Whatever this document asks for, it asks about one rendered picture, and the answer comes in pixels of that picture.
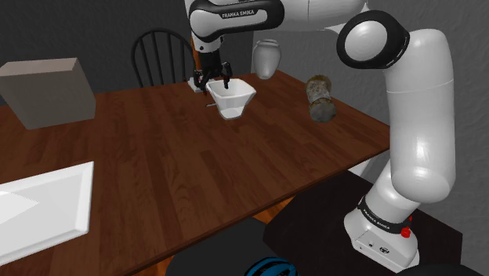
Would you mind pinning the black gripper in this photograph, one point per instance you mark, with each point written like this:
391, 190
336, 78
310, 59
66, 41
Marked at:
210, 62

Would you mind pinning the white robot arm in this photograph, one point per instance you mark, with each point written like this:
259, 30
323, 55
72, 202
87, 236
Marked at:
418, 126

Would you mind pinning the thin grey rod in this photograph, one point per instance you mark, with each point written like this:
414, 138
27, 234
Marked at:
211, 104

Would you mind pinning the white square bowl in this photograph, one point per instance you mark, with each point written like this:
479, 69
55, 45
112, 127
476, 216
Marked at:
233, 98

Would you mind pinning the white ceramic vase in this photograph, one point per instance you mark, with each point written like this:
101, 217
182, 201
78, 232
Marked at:
266, 57

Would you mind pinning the black spindle chair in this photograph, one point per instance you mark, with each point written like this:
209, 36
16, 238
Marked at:
152, 57

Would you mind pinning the brown wooden table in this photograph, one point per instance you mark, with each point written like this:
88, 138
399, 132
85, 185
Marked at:
172, 160

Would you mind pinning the rusty brown can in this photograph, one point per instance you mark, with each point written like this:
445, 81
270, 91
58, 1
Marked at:
320, 100

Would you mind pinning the grey beige box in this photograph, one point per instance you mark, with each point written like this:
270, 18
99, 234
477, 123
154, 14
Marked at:
46, 95

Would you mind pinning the dark robot stand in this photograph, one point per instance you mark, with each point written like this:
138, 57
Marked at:
317, 229

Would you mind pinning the blue black round object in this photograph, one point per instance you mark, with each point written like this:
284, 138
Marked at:
269, 267

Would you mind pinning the white rectangular tray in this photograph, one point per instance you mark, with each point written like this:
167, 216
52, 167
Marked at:
42, 210

